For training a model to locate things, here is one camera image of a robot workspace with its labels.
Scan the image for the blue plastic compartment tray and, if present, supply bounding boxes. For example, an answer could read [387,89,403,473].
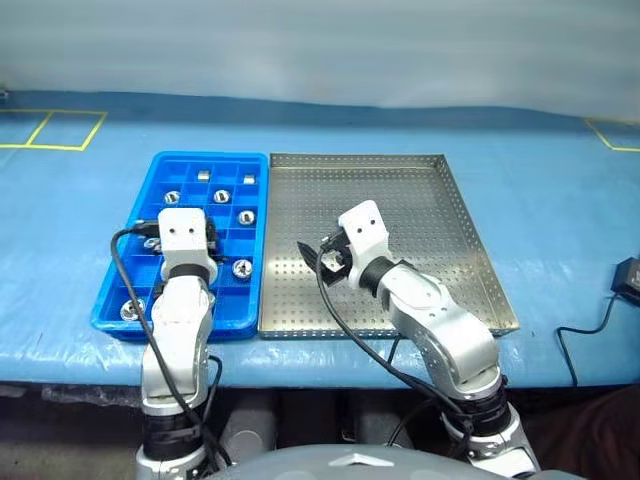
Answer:
[89,151,270,343]

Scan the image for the perforated steel tray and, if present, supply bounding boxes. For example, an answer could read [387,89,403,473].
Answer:
[257,152,521,341]

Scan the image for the black power adapter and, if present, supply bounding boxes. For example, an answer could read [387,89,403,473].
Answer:
[610,256,640,302]

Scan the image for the dark rounded shape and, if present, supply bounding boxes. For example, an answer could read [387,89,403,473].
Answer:
[219,398,277,467]
[348,398,417,451]

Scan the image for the crumpled clear plastic sheet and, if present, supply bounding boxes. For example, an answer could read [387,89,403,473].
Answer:
[41,384,146,409]

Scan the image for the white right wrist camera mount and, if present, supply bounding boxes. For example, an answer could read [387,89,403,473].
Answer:
[338,200,391,289]

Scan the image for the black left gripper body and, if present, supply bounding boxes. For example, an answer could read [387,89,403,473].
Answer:
[203,217,220,262]

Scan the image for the person's dark brown trousers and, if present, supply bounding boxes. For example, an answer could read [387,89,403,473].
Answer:
[519,382,640,480]

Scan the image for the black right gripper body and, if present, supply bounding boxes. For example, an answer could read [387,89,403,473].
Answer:
[319,230,355,274]

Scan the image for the grey robot torso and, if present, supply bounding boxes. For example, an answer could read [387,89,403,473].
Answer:
[214,444,571,480]

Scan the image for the thin black adapter cable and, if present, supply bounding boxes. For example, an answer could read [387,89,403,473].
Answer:
[556,293,622,388]

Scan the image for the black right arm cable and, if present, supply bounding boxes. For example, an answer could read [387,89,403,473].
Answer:
[315,234,474,459]

